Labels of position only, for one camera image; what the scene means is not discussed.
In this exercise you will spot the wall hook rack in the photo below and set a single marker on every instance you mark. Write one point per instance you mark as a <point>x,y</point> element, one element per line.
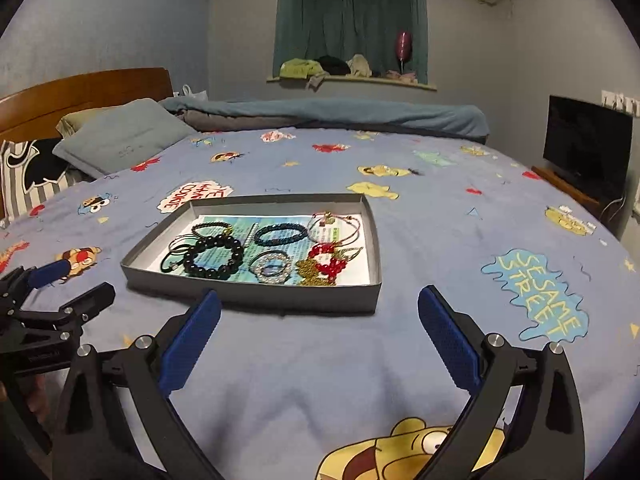
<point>620,102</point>

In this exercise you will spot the black cloth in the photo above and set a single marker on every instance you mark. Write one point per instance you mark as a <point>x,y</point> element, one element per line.
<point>332,64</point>

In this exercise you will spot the grey blue pillow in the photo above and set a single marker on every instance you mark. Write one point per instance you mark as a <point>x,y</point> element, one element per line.
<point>125,130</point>

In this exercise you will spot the beige cloth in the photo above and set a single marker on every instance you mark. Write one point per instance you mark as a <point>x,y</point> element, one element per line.
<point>360,65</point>

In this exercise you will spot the grey cloth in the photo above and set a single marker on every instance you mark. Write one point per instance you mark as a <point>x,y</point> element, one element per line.
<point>316,81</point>

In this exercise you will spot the blue duvet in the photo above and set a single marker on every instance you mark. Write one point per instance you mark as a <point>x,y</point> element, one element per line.
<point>350,112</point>

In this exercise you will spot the pink cloth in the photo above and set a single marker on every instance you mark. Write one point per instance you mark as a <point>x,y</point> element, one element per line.
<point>402,76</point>

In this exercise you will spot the wooden headboard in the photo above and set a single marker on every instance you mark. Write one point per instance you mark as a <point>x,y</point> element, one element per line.
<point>75,92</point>

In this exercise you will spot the olive pillow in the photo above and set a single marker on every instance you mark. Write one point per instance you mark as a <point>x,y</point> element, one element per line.
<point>82,119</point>

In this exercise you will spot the grey cardboard tray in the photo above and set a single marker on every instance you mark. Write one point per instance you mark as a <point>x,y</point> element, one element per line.
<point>250,292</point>

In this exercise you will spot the wooden television stand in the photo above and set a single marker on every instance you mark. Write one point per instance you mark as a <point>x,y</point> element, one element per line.
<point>565,185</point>

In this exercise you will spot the person's left hand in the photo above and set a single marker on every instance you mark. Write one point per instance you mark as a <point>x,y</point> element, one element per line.
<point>37,400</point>

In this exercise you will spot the striped pillow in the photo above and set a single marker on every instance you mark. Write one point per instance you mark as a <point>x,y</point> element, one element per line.
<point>20,185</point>

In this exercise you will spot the white plastic bag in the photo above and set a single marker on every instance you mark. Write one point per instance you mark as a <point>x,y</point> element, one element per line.
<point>192,94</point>

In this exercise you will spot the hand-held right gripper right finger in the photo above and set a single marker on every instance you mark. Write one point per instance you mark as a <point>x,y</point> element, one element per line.
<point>447,340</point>

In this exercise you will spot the green cloth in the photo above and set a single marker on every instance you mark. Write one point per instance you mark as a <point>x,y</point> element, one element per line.
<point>300,67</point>

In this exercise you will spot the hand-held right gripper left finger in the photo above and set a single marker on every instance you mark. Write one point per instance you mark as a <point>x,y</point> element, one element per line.
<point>192,340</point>

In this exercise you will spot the cartoon printed blue bedsheet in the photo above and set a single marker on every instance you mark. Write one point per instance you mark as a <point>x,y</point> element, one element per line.
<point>300,385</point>

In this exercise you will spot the window sill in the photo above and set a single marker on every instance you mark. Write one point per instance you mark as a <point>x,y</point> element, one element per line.
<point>350,82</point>

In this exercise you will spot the black television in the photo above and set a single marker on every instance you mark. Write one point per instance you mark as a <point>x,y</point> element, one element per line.
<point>585,142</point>

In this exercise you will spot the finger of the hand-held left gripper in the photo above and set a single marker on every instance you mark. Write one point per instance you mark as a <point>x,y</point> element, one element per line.
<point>90,300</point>
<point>47,272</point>

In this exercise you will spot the pink wine glass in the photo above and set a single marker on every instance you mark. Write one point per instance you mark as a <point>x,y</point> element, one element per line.
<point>404,42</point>

